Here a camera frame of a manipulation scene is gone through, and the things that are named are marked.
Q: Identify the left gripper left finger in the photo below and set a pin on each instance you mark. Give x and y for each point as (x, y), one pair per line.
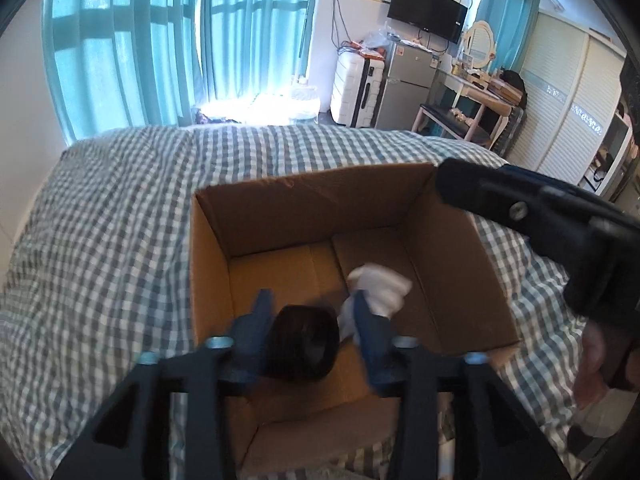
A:
(128, 437)

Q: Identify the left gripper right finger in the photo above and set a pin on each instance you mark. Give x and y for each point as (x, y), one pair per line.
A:
(494, 436)

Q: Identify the black cylindrical cup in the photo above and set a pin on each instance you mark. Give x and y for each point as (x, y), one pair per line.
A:
(303, 343)

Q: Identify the person's hand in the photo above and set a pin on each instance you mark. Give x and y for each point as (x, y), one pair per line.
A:
(589, 386)

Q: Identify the white louvered wardrobe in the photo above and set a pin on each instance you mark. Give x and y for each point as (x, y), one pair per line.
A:
(572, 80)

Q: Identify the checkered bed blanket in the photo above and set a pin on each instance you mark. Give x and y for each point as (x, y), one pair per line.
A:
(100, 272)

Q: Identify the wooden chair dark seat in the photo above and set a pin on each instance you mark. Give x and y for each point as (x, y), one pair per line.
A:
(452, 122)

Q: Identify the white vanity desk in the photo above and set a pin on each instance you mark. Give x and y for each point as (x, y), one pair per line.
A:
(487, 100)

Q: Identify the oval vanity mirror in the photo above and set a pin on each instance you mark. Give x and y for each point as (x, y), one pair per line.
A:
(479, 45)

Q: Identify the brown cardboard box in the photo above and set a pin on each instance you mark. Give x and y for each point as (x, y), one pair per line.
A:
(301, 237)

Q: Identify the silver mini fridge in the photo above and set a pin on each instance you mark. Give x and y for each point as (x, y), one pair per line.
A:
(408, 79)

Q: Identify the teal side curtain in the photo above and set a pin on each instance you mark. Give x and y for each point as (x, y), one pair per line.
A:
(512, 22)

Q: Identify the white suitcase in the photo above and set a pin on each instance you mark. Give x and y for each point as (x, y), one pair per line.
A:
(357, 83)

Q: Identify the teal window curtain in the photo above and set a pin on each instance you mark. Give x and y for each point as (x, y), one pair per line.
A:
(127, 63)

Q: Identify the black wall television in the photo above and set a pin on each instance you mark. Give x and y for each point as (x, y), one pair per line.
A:
(443, 18)

